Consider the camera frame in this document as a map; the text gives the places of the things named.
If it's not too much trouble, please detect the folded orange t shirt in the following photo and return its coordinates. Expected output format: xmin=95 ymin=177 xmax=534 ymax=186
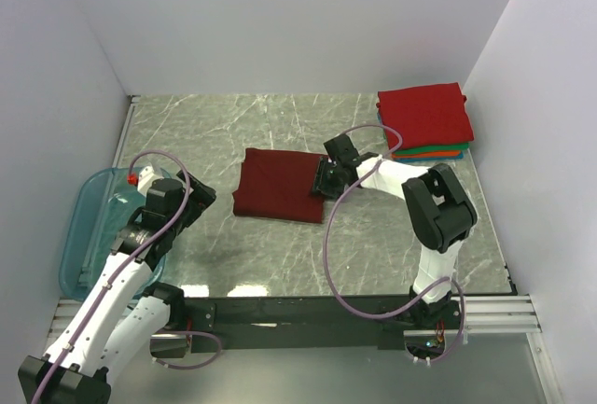
xmin=378 ymin=117 xmax=467 ymax=160

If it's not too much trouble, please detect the purple cable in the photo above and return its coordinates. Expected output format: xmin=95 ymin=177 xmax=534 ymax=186
xmin=30 ymin=149 xmax=223 ymax=404
xmin=322 ymin=123 xmax=466 ymax=363

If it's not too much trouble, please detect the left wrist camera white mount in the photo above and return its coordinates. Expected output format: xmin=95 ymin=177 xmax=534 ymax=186
xmin=127 ymin=164 xmax=164 ymax=197

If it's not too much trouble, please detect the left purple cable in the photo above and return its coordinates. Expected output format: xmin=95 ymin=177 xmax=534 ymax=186
xmin=30 ymin=149 xmax=223 ymax=404

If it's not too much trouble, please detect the teal transparent plastic bin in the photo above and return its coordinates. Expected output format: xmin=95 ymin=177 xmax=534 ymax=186
xmin=59 ymin=168 xmax=146 ymax=301

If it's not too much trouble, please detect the folded red t shirt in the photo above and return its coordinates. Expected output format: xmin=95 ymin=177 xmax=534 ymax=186
xmin=377 ymin=83 xmax=474 ymax=150

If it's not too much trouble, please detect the aluminium rail frame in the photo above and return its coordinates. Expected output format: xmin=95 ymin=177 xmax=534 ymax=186
xmin=27 ymin=93 xmax=561 ymax=404

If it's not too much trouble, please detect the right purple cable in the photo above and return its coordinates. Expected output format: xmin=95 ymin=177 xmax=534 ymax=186
xmin=322 ymin=123 xmax=466 ymax=363

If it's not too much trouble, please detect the folded green t shirt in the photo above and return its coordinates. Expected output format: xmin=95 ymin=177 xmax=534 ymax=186
xmin=395 ymin=142 xmax=469 ymax=156

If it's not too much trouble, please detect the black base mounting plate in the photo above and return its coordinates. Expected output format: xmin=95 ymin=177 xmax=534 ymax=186
xmin=148 ymin=295 xmax=463 ymax=359

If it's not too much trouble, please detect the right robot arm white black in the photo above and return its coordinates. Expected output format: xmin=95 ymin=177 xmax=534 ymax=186
xmin=312 ymin=134 xmax=478 ymax=328

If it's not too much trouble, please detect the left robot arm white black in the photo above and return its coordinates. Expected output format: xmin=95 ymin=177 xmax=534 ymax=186
xmin=18 ymin=166 xmax=216 ymax=403

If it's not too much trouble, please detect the dark red t shirt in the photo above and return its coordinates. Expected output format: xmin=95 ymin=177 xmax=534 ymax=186
xmin=232 ymin=147 xmax=325 ymax=224

